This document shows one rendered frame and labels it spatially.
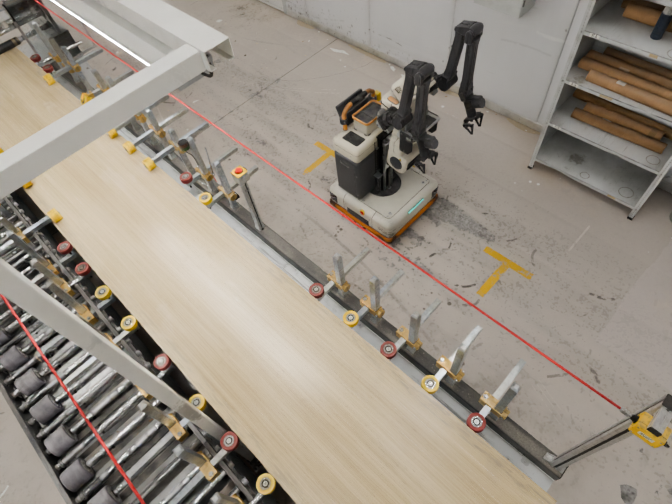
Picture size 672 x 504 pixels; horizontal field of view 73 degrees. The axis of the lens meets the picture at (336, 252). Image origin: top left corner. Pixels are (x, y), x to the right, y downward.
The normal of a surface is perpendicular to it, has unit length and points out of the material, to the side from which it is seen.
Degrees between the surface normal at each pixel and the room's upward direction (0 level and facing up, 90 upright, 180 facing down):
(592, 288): 0
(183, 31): 0
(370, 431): 0
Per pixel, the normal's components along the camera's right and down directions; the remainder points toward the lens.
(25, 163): 0.72, 0.54
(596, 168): -0.09, -0.55
